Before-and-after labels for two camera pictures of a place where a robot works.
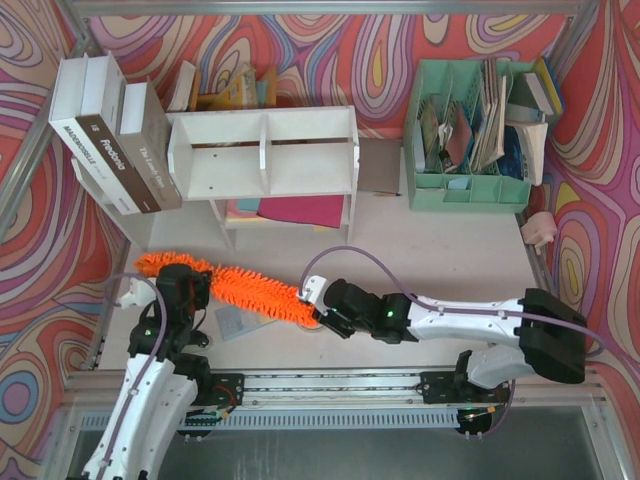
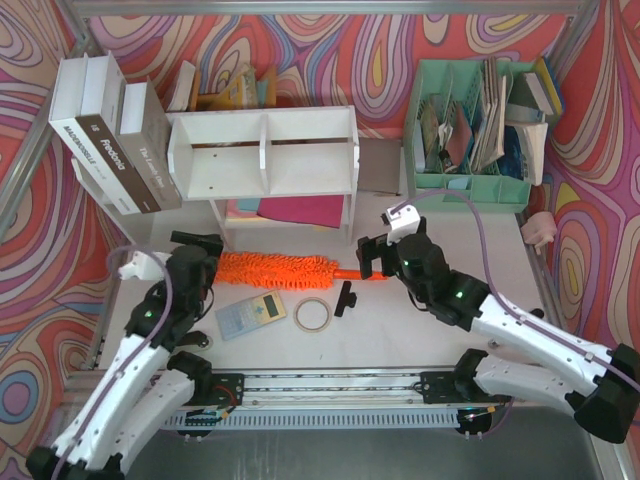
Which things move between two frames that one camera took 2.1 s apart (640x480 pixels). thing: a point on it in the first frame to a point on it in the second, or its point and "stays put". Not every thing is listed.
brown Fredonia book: [104, 118] stays put
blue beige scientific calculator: [234, 322] stays put
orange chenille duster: [239, 288] to [284, 272]
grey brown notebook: [379, 164] stays put
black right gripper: [329, 317] to [376, 255]
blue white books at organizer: [522, 151] stays put
